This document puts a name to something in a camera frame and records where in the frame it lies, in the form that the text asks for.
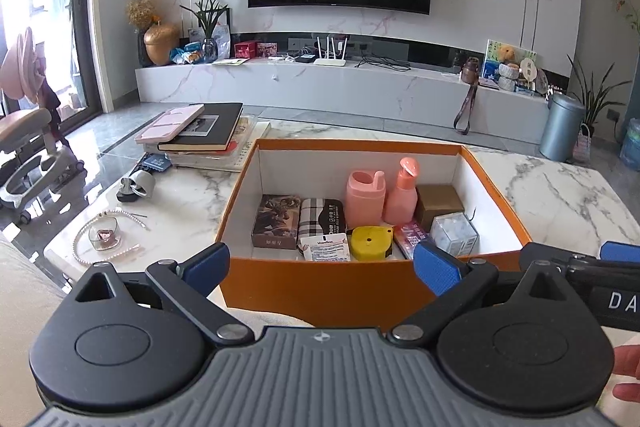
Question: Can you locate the yellow tape measure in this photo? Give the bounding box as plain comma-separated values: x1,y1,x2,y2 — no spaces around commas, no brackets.
349,225,394,262

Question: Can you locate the person's hand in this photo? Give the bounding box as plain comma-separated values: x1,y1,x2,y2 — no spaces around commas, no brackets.
613,345,640,403

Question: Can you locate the clear plastic swab box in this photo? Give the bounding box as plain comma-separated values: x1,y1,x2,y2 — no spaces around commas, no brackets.
430,212,478,257

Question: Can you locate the brown cardboard small box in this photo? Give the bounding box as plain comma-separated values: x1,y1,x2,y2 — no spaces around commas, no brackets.
414,184,464,232

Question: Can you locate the pink pump bottle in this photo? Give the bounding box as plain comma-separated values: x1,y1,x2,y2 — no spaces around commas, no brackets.
383,157,420,225

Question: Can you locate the pearl headband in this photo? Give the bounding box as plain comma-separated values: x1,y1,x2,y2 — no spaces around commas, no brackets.
72,208,151,267

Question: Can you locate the glass ashtray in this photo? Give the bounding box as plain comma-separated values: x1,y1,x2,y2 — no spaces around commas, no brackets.
88,216,122,251

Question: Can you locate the brown illustrated card box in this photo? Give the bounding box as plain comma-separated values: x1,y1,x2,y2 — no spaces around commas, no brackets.
250,194,302,249

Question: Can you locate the orange cardboard storage box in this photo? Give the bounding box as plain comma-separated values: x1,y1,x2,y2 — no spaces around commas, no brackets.
217,139,532,329

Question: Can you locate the grey metal trash bin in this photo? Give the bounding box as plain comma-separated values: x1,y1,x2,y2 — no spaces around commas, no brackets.
539,93,586,161

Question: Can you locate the white red plaster box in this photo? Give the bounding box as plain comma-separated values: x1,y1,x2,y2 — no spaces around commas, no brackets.
298,233,352,262

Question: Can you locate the pink plastic cup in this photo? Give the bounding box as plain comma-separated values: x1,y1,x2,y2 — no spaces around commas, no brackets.
344,170,386,229

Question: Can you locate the plaid black rectangular case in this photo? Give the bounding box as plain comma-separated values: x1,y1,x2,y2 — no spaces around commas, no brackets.
298,198,347,239

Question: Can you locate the corner leafy plant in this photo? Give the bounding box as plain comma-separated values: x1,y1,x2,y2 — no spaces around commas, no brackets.
567,57,632,134

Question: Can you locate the black hardcover book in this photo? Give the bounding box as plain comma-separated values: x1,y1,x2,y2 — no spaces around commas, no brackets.
158,102,243,153

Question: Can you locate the pink notebook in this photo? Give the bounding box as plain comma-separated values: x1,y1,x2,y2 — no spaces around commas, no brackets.
134,104,204,144

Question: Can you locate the red white magazine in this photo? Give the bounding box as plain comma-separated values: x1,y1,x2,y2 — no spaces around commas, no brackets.
167,117,271,172

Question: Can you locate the white marble tv cabinet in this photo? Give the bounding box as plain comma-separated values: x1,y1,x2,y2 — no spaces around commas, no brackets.
134,56,551,143

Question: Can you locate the grey kids desk chair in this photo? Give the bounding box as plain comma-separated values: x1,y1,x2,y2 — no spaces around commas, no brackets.
1,28,85,225

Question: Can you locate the golden acorn ornament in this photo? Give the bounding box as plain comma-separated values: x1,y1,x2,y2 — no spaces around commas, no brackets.
143,17,180,66

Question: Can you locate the white wifi router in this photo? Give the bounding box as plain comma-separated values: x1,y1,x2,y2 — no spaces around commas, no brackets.
314,36,348,67

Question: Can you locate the green potted plant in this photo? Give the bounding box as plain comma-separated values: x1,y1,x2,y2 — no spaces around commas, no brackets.
180,0,229,63

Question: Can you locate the brown strap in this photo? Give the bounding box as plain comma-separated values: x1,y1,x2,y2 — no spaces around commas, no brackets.
452,81,478,137

